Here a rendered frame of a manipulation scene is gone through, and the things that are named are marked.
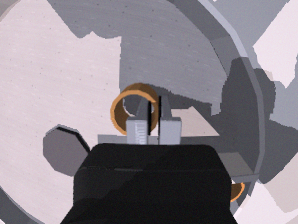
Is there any bronze bushing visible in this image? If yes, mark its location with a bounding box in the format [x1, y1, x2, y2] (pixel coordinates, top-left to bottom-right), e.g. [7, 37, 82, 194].
[110, 83, 158, 136]
[231, 183, 245, 202]

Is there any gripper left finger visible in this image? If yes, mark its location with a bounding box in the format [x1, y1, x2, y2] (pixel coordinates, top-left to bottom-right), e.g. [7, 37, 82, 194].
[126, 96, 152, 144]

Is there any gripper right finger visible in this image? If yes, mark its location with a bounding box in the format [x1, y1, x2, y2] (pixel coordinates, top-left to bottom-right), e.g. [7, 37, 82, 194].
[158, 96, 182, 145]

